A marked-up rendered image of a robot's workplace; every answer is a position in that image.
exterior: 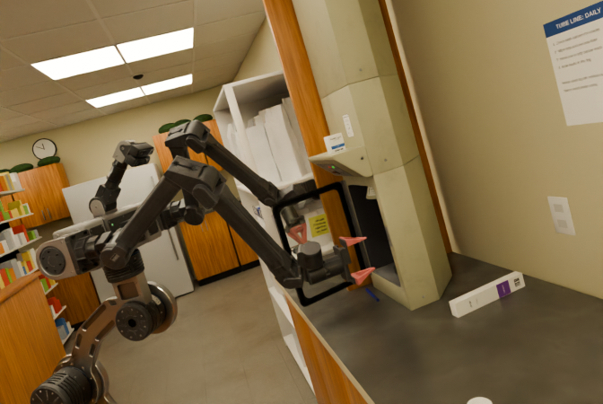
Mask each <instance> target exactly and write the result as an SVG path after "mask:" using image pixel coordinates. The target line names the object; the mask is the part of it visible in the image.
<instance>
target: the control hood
mask: <svg viewBox="0 0 603 404"><path fill-rule="evenodd" d="M308 160H309V162H312V163H314V164H316V165H317V164H334V165H335V166H336V167H338V168H340V169H342V170H343V171H346V172H348V173H349V174H351V175H353V176H346V177H364V178H367V177H370V176H372V171H371V166H370V162H369V159H368V155H367V153H366V149H365V146H357V147H350V148H346V150H344V151H341V152H338V153H334V154H328V152H325V153H323V154H318V155H314V156H312V157H309V158H308ZM317 166H318V165H317ZM319 167H320V166H319ZM320 168H322V167H320ZM322 169H324V168H322ZM324 170H325V169H324ZM325 171H327V170H325ZM328 172H330V171H328ZM330 173H331V174H333V173H332V172H330ZM333 175H335V174H333ZM335 176H343V175H335Z"/></svg>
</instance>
